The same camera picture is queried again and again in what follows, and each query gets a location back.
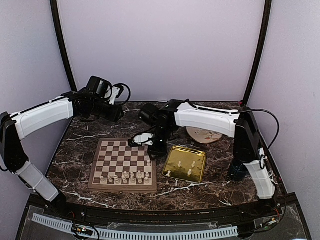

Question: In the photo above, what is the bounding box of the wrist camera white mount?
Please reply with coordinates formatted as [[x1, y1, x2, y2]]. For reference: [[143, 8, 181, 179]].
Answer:
[[104, 83, 132, 106], [127, 133, 154, 147]]

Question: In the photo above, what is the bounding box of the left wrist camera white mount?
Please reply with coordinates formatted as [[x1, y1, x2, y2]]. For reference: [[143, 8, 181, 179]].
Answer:
[[104, 83, 132, 106]]

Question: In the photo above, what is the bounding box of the white chess king piece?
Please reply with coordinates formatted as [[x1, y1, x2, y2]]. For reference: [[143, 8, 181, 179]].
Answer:
[[121, 175, 128, 185]]

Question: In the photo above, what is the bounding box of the black frame post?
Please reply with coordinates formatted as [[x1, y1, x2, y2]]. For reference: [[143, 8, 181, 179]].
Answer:
[[241, 0, 272, 106], [49, 0, 78, 91]]

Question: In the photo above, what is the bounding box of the wooden chess board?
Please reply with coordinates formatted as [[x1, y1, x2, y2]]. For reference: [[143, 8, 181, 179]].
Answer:
[[88, 138, 157, 193]]

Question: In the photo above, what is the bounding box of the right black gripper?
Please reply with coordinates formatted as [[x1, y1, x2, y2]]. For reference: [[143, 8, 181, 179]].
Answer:
[[148, 124, 174, 160]]

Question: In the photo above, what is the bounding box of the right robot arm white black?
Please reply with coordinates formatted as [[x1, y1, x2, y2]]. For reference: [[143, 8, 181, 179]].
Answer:
[[131, 99, 276, 217]]

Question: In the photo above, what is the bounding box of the dark blue mug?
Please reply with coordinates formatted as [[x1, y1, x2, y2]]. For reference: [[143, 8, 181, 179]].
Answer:
[[228, 158, 248, 182]]

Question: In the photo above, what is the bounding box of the white cable duct strip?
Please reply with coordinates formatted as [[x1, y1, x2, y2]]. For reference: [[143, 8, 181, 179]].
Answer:
[[31, 213, 239, 240]]

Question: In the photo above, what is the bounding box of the white chess queen piece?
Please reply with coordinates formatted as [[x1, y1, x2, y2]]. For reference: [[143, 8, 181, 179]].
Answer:
[[113, 175, 121, 185]]

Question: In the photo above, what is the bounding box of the left black frame post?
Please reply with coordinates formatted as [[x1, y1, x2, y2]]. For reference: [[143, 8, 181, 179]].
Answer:
[[49, 0, 78, 91]]

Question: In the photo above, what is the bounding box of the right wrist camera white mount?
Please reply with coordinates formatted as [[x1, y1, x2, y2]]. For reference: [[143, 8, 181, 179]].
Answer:
[[127, 133, 154, 147]]

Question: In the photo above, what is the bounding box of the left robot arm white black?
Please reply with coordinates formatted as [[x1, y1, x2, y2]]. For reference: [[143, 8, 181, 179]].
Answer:
[[0, 76, 129, 218]]

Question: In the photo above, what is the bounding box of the gold metal tray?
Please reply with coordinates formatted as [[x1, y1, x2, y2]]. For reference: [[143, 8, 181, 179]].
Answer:
[[162, 145, 207, 184]]

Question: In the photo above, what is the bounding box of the beige floral ceramic plate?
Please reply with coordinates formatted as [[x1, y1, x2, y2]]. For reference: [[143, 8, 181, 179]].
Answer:
[[186, 127, 223, 144]]

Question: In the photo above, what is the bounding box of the right black frame post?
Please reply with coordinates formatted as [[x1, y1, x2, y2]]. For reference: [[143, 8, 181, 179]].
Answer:
[[241, 0, 272, 106]]

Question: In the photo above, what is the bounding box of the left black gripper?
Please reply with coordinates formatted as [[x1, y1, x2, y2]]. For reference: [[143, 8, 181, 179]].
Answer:
[[90, 98, 124, 122]]

